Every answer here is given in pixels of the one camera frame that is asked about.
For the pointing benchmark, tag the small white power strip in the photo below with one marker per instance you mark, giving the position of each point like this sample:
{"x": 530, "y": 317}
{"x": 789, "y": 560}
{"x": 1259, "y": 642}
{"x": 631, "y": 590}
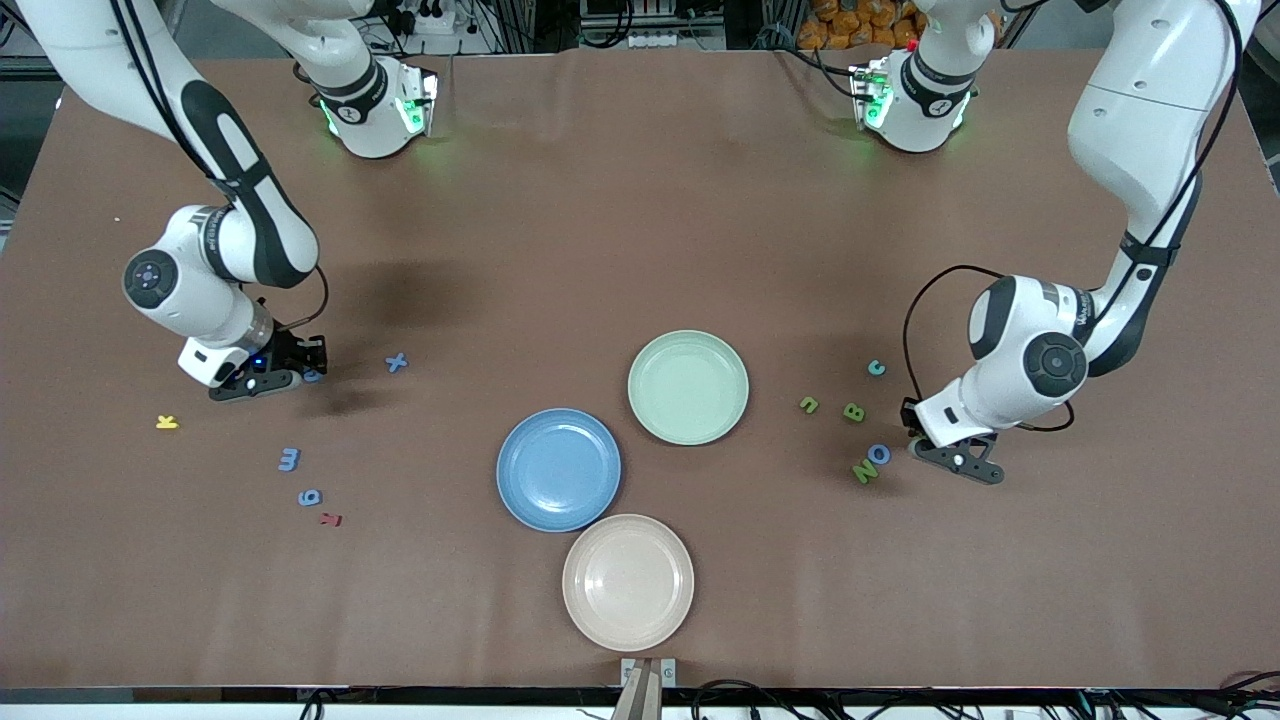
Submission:
{"x": 648, "y": 40}

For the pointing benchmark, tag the pile of orange objects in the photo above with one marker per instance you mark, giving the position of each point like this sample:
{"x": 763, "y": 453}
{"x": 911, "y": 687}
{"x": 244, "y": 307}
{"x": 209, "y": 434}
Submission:
{"x": 850, "y": 25}

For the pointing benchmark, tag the blue foam number 6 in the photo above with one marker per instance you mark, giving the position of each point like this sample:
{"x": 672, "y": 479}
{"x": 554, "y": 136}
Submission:
{"x": 304, "y": 498}

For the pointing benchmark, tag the blue foam letter m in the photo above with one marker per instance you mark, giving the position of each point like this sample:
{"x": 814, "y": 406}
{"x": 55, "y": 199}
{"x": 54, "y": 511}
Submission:
{"x": 288, "y": 459}

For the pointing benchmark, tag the white power strip with plugs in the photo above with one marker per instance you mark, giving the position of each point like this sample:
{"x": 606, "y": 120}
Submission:
{"x": 430, "y": 18}

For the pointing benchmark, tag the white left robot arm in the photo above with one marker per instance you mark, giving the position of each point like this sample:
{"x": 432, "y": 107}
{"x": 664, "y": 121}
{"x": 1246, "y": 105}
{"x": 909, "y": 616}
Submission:
{"x": 1130, "y": 150}

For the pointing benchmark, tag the blue plate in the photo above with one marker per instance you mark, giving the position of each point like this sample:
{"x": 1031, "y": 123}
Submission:
{"x": 558, "y": 470}

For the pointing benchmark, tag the blue foam letter O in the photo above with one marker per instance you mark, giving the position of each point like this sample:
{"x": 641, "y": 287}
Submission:
{"x": 870, "y": 455}

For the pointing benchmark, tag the blue foam letter x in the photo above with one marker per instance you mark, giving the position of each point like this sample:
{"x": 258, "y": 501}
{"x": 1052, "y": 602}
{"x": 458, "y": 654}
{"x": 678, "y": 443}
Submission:
{"x": 397, "y": 362}

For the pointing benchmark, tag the grey metal bracket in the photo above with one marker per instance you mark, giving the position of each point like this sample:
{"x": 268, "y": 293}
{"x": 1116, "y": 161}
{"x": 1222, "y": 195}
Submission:
{"x": 670, "y": 680}

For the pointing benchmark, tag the beige plate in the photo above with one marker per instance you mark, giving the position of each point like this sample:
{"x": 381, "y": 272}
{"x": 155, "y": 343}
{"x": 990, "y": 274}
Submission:
{"x": 628, "y": 582}

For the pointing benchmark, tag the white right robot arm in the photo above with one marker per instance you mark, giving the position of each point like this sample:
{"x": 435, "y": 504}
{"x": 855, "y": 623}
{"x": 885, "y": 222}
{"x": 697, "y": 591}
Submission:
{"x": 250, "y": 230}

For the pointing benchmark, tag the light green plate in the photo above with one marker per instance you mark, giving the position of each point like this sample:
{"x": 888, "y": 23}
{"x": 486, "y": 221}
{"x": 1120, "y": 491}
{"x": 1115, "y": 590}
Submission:
{"x": 688, "y": 387}

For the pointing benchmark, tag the green foam letter B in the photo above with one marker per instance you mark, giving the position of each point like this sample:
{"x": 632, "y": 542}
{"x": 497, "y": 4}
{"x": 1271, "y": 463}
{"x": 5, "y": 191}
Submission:
{"x": 853, "y": 412}

